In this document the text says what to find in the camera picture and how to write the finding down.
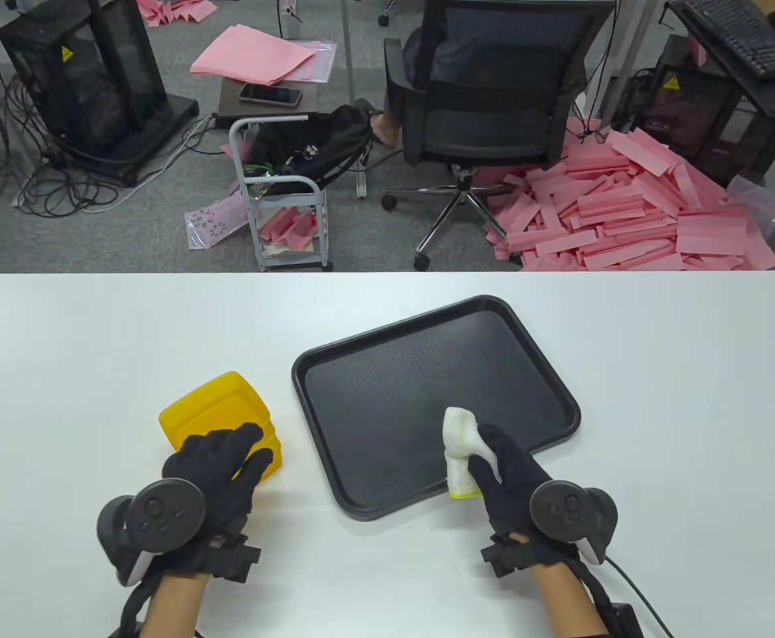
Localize black smartphone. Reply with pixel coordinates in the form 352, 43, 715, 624
239, 83, 303, 107

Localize person's left hand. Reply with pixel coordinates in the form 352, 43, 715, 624
162, 422, 275, 583

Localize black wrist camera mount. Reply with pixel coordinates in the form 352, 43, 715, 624
580, 565, 644, 638
118, 575, 166, 638

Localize white desk leg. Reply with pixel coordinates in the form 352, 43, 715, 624
342, 0, 368, 199
597, 0, 657, 124

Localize scattered pink paper strips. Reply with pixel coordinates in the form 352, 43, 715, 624
136, 0, 219, 29

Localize person's right forearm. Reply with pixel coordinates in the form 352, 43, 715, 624
532, 562, 611, 638

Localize white rolling cart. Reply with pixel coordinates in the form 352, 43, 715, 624
229, 114, 334, 272

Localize pile of pink foam strips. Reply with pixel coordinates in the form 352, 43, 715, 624
484, 120, 775, 272

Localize small bunch of pink strips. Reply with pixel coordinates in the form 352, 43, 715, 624
258, 206, 318, 243

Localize black plastic tray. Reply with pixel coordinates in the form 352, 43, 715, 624
291, 295, 582, 522

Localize grey right hand controller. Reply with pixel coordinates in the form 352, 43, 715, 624
529, 480, 619, 566

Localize grey hand controller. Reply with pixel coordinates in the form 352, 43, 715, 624
529, 480, 619, 566
97, 478, 207, 587

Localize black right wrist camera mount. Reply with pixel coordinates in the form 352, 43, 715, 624
580, 565, 644, 638

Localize printed clear plastic bag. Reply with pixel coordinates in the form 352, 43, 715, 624
185, 196, 249, 251

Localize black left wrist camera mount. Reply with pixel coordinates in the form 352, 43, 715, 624
118, 575, 166, 638

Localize person's right hand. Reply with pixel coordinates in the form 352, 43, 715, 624
467, 424, 564, 579

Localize black keyboard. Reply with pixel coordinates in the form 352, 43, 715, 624
670, 0, 775, 80

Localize black mesh equipment cabinet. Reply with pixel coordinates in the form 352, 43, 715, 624
0, 0, 200, 187
633, 33, 775, 190

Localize grey left hand controller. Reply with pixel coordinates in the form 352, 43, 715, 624
97, 478, 207, 587

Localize person's left forearm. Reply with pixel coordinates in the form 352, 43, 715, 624
138, 572, 212, 638

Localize flat clear plastic sleeve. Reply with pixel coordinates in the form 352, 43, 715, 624
265, 39, 338, 84

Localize white yellow-edged dish cloth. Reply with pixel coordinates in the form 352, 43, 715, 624
443, 407, 500, 500

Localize yellow plastic food container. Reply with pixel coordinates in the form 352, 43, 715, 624
255, 435, 287, 484
258, 415, 280, 466
159, 371, 273, 469

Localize crumpled clear plastic bag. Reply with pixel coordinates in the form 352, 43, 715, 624
726, 175, 775, 240

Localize tangle of floor cables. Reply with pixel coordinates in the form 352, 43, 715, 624
0, 66, 229, 217

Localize black mesh office chair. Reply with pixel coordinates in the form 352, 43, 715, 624
381, 0, 617, 271

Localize stack of pink sheets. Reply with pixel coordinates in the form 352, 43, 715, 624
190, 25, 316, 87

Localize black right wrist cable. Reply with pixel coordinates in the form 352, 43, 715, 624
604, 557, 674, 638

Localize black backpack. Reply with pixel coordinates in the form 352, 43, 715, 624
247, 104, 375, 197

